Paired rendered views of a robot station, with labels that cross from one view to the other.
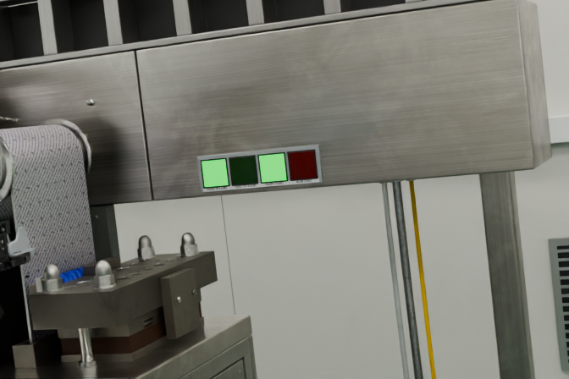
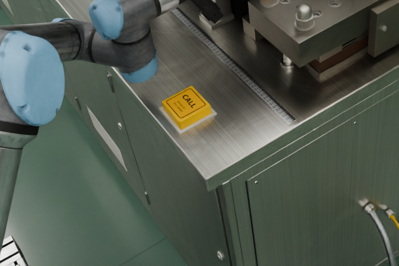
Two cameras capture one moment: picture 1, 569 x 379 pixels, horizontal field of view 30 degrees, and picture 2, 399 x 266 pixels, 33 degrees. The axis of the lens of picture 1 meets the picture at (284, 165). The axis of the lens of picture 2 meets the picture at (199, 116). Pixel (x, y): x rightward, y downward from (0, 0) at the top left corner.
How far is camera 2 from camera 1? 1.11 m
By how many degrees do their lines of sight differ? 59
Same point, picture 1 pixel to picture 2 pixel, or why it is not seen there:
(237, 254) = not seen: outside the picture
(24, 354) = (249, 28)
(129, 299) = (322, 41)
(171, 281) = (379, 16)
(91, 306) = (285, 42)
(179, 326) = (381, 47)
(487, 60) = not seen: outside the picture
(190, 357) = (374, 85)
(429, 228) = not seen: outside the picture
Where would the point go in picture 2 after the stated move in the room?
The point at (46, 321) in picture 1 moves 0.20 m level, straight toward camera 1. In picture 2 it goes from (257, 27) to (219, 98)
